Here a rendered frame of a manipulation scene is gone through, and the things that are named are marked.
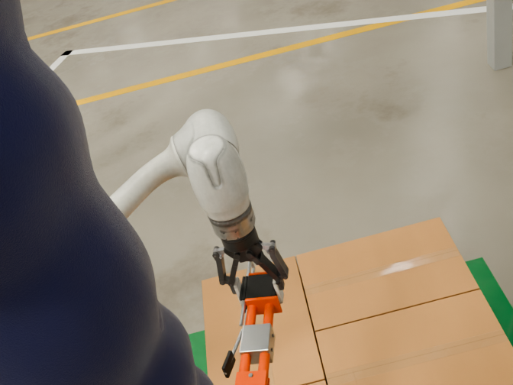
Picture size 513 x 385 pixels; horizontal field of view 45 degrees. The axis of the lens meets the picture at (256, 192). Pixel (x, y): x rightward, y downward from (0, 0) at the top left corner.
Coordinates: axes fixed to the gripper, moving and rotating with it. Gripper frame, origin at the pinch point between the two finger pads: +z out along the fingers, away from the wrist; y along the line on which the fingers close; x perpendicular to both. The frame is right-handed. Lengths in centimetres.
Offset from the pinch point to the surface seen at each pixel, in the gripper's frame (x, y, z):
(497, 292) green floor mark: 103, 68, 128
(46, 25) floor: 553, -347, 127
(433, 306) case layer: 53, 39, 74
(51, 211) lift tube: -62, 12, -79
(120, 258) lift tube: -59, 13, -71
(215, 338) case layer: 45, -40, 73
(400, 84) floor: 296, 39, 128
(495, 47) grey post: 293, 101, 111
